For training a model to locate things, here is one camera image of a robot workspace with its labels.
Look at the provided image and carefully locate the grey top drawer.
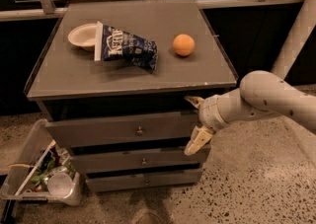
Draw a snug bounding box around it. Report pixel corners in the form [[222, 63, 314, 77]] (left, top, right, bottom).
[[46, 112, 198, 147]]

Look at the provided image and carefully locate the green can in bin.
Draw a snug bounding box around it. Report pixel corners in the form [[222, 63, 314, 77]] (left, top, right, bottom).
[[30, 163, 77, 187]]

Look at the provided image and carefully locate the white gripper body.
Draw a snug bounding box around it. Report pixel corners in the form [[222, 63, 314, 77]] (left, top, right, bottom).
[[198, 95, 228, 132]]

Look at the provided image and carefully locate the grey drawer cabinet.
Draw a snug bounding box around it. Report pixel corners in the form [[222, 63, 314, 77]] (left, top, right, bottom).
[[25, 0, 237, 182]]

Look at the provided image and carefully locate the clear plastic bin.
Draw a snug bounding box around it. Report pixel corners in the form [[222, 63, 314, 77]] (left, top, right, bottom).
[[1, 119, 82, 206]]

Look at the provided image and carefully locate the blue chip bag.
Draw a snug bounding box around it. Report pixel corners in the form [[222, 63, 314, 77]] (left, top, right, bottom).
[[94, 22, 158, 71]]

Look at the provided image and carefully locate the grey bottom drawer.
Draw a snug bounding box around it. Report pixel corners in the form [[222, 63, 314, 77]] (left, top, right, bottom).
[[86, 168, 203, 192]]

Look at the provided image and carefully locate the white plastic cup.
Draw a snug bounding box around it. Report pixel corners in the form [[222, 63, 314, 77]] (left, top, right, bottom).
[[47, 173, 72, 197]]

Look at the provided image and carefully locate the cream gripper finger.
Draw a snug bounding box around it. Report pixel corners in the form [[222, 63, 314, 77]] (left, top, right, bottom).
[[184, 126, 215, 156], [185, 96, 204, 109]]

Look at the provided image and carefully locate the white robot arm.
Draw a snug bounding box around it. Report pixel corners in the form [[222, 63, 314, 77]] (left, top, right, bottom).
[[185, 0, 316, 156]]

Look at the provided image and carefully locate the grey drawer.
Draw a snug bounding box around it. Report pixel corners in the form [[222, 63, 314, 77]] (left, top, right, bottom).
[[86, 168, 203, 192], [46, 112, 198, 147], [70, 144, 210, 174]]

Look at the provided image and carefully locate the grey middle drawer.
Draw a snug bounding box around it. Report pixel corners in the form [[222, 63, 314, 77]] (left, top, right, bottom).
[[70, 144, 210, 174]]

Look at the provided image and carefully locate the orange fruit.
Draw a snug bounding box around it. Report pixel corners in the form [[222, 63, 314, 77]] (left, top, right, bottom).
[[173, 34, 196, 57]]

